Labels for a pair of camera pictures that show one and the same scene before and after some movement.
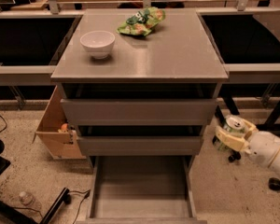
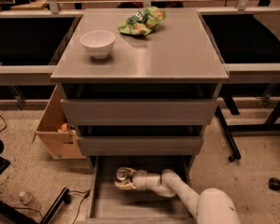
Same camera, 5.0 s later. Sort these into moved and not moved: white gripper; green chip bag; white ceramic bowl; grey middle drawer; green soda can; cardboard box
Moved: green soda can; white gripper
Not moved: white ceramic bowl; cardboard box; green chip bag; grey middle drawer
